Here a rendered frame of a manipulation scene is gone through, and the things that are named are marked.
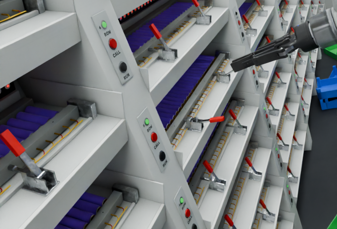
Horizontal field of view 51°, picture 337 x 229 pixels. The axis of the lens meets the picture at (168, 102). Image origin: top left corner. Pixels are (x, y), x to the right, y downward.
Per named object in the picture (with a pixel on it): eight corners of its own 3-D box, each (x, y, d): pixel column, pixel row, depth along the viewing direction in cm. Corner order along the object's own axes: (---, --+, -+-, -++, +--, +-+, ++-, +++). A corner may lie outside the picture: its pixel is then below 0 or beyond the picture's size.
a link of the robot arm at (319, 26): (343, 34, 93) (320, 43, 96) (330, 3, 90) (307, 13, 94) (344, 46, 86) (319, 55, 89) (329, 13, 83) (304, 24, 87)
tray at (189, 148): (243, 71, 124) (245, 45, 119) (183, 187, 76) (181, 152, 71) (189, 64, 131) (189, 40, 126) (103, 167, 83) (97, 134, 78)
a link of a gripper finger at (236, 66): (257, 63, 101) (256, 64, 100) (234, 71, 104) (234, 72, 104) (251, 54, 100) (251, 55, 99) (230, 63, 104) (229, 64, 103)
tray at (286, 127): (298, 109, 199) (301, 88, 192) (284, 180, 151) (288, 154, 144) (261, 103, 206) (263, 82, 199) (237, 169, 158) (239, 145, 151)
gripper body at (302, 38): (319, 52, 89) (284, 65, 94) (320, 40, 96) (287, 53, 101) (307, 26, 87) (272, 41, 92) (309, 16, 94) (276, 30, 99)
